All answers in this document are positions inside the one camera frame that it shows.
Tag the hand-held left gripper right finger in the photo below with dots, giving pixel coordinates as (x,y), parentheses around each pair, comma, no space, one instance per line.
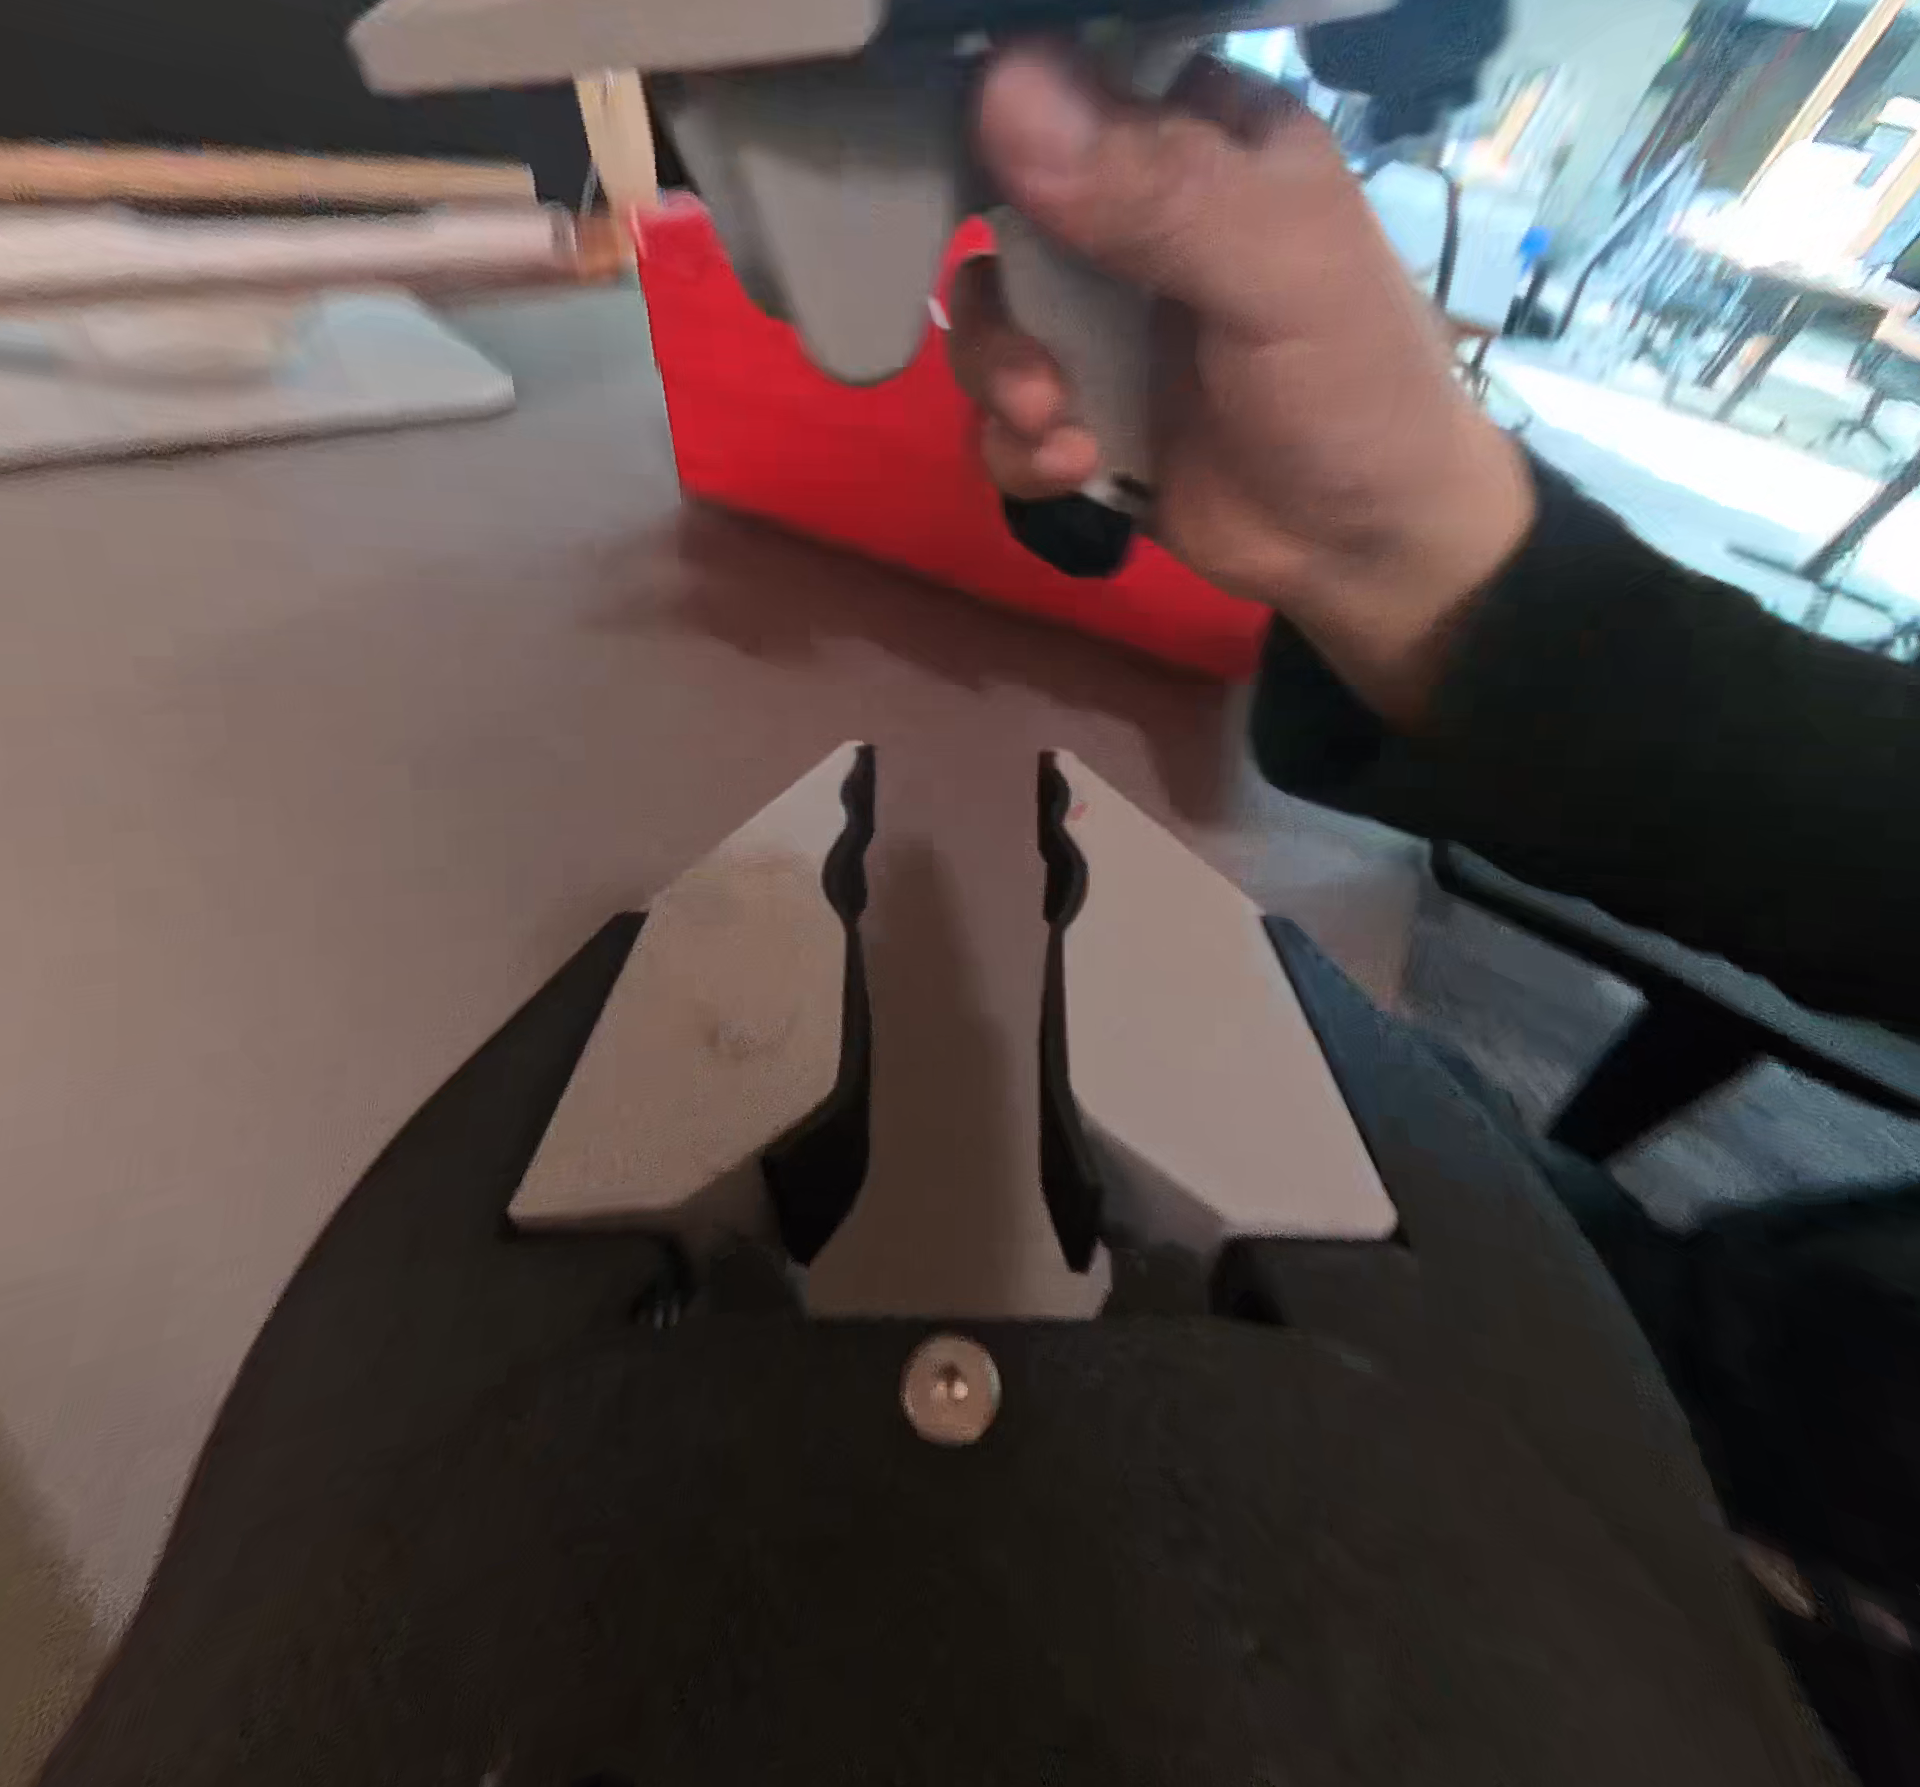
(1214,1067)

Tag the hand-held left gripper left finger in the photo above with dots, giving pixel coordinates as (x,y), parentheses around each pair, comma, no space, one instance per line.
(704,1053)

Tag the red plastic bin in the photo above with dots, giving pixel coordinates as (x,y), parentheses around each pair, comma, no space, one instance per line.
(841,469)

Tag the person's right forearm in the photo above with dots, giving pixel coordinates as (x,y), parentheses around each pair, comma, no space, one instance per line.
(1650,738)

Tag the person's right hand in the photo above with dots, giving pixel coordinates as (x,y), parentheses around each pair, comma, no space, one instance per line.
(1305,364)

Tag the wooden backing board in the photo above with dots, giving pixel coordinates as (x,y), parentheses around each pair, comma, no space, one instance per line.
(225,175)

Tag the mesh office chair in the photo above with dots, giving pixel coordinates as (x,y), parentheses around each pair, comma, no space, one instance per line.
(1725,1008)

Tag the person's body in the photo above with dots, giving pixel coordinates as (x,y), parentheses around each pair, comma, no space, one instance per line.
(1801,1368)

